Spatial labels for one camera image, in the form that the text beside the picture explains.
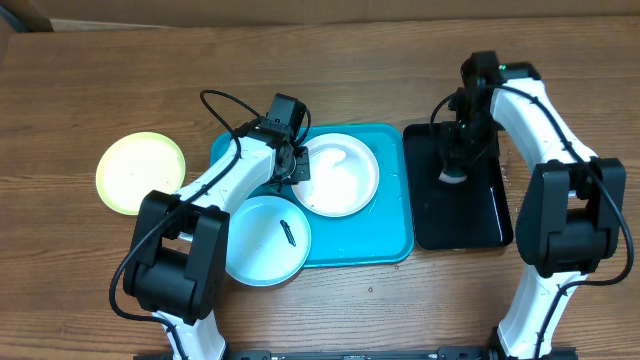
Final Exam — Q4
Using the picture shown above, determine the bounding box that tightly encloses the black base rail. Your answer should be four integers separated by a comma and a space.
133, 345, 579, 360

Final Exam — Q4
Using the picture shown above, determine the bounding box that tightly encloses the black rectangular tray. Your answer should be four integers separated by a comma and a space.
403, 124, 514, 250

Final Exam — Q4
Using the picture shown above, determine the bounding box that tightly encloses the green white sponge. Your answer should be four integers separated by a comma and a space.
438, 170, 467, 184

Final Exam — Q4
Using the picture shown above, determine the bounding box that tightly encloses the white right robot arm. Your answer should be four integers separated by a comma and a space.
439, 58, 634, 359

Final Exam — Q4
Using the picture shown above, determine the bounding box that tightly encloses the white plate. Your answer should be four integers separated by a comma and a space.
292, 133, 380, 217

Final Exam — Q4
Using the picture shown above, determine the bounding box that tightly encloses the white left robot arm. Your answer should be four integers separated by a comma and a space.
112, 136, 311, 359

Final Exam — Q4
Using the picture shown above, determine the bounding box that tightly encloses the yellow plate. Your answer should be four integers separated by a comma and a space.
95, 132, 186, 215

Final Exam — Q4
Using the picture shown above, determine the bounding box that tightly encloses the teal plastic tray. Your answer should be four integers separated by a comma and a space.
209, 123, 416, 269

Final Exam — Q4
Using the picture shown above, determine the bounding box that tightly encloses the light blue plate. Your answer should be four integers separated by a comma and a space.
226, 196, 312, 287

